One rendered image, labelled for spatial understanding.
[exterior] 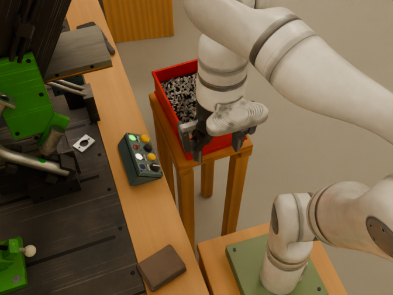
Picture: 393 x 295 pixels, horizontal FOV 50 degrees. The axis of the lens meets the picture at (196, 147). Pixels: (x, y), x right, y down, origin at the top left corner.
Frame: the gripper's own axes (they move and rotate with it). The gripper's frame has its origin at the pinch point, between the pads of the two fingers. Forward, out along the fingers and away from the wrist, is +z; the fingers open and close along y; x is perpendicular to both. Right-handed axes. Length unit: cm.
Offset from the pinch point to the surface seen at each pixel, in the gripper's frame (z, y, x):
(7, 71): 5, 35, -40
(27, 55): 3, 29, -41
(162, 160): 85, -2, -59
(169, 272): 36.9, 12.6, 5.0
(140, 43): 130, -24, -189
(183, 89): 42, -12, -55
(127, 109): 40, 9, -51
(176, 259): 36.9, 9.9, 2.6
